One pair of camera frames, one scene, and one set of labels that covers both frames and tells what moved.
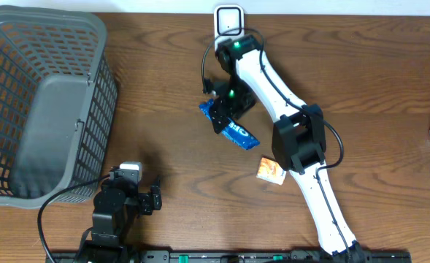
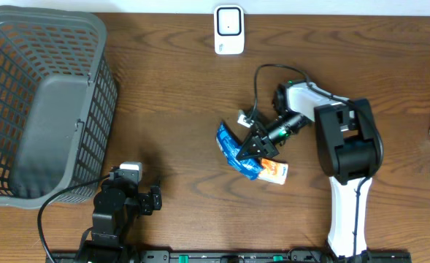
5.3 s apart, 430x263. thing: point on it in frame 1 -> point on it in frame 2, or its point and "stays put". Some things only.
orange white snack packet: [270, 169] stays put
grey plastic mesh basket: [49, 93] stays put
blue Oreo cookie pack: [233, 130] -> [231, 147]
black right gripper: [231, 112] -> [264, 146]
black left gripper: [147, 204] stays put
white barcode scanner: [229, 22] stays put
